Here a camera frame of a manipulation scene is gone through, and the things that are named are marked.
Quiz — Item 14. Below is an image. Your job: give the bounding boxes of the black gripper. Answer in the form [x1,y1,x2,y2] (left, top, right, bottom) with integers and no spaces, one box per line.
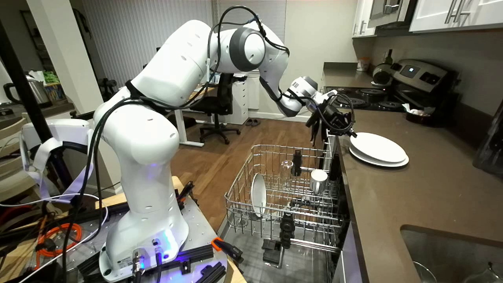
[313,92,361,140]

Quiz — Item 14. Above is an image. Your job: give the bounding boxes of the stainless dishwasher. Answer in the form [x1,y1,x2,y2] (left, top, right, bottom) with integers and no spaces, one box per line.
[218,210,351,283]

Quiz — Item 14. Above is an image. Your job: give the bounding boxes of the white cup in rack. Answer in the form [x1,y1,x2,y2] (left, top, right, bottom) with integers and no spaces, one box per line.
[310,169,331,195]

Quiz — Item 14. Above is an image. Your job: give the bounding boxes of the black bottle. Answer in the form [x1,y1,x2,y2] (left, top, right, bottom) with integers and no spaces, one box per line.
[291,148,304,178]

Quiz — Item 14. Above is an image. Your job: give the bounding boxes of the dark kettle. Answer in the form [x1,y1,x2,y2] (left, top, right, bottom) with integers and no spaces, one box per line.
[370,49,398,89]

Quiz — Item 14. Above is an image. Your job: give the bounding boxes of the white cloth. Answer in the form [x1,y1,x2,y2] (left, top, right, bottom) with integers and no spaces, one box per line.
[402,103,430,118]

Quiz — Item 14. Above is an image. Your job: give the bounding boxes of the narrow white upper cabinet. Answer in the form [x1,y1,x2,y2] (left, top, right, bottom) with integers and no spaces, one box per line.
[351,0,378,38]

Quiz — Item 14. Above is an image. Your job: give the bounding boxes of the stainless range hood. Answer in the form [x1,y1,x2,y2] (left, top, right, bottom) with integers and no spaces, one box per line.
[369,0,419,29]

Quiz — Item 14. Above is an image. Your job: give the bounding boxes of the black office chair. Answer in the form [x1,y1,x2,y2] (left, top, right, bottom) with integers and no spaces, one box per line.
[189,70,249,147]

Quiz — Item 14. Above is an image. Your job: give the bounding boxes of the black plastic rack part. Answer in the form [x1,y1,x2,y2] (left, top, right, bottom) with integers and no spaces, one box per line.
[262,238,287,266]

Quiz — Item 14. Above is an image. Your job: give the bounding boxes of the stainless kitchen sink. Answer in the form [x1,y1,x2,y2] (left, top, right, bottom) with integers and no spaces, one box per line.
[400,225,503,283]

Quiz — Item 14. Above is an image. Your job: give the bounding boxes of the wooden desk white legs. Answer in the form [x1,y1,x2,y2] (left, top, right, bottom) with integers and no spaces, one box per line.
[167,89,219,150]

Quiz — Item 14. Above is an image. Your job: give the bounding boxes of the wide white upper cabinet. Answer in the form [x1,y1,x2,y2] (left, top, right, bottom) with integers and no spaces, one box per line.
[408,0,503,35]

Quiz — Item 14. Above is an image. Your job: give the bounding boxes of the black orange clamp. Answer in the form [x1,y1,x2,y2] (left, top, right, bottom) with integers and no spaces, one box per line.
[211,236,246,265]

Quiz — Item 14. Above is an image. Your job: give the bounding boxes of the clear glass jar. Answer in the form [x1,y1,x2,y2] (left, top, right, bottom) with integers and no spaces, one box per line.
[463,263,502,283]

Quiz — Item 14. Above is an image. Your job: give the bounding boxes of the white box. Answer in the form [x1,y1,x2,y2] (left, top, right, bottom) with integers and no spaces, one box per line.
[21,118,92,155]

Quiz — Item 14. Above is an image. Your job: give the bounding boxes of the green box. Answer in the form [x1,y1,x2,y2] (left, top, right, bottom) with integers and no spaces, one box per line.
[42,70,60,87]

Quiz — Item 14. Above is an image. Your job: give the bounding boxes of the dark pitcher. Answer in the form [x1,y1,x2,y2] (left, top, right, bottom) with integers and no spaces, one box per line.
[2,77,53,107]

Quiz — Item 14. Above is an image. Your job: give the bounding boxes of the wire dishwasher rack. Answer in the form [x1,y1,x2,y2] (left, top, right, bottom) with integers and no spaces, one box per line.
[224,144,351,255]

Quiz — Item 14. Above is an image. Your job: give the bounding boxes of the black bracket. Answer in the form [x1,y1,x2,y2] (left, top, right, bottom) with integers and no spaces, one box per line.
[196,261,227,283]

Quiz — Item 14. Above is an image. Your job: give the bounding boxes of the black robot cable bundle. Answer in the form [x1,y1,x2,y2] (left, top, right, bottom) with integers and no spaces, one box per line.
[60,77,159,283]

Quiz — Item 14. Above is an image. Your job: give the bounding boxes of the white lavender strap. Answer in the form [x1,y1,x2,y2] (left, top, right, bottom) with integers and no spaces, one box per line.
[21,137,93,206]

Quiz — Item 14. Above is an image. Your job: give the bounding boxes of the orange cable coil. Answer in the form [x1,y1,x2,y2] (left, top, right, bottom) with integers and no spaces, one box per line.
[35,222,86,258]

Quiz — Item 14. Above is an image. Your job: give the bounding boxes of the black camera stand pole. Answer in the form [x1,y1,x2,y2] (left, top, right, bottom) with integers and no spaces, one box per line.
[0,21,54,147]

